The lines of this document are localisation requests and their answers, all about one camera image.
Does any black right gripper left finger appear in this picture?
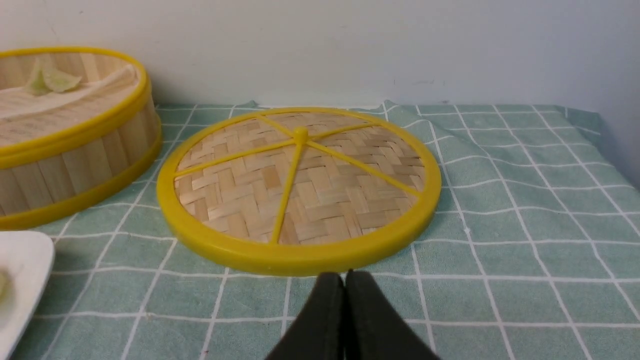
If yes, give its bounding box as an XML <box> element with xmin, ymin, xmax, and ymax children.
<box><xmin>266</xmin><ymin>272</ymin><xmax>345</xmax><ymax>360</ymax></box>

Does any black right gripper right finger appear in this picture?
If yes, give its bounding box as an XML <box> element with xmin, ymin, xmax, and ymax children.
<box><xmin>343</xmin><ymin>269</ymin><xmax>439</xmax><ymax>360</ymax></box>

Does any white square plate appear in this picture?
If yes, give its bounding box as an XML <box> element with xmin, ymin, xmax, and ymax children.
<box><xmin>0</xmin><ymin>230</ymin><xmax>55</xmax><ymax>360</ymax></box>

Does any yellow-rimmed woven steamer lid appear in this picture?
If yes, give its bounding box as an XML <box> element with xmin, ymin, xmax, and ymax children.
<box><xmin>157</xmin><ymin>107</ymin><xmax>442</xmax><ymax>277</ymax></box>

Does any green checkered tablecloth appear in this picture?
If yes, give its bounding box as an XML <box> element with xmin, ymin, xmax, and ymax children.
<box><xmin>12</xmin><ymin>100</ymin><xmax>640</xmax><ymax>360</ymax></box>

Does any yellow-rimmed bamboo steamer basket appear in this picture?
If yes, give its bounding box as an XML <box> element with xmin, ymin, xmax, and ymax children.
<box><xmin>0</xmin><ymin>47</ymin><xmax>163</xmax><ymax>231</ymax></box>

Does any green dumpling in steamer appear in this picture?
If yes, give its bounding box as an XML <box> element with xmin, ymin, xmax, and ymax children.
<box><xmin>41</xmin><ymin>67</ymin><xmax>82</xmax><ymax>94</ymax></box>
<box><xmin>23</xmin><ymin>59</ymin><xmax>51</xmax><ymax>97</ymax></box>

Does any white steamer liner paper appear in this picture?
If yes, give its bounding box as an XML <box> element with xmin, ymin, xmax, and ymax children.
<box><xmin>0</xmin><ymin>64</ymin><xmax>140</xmax><ymax>147</ymax></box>

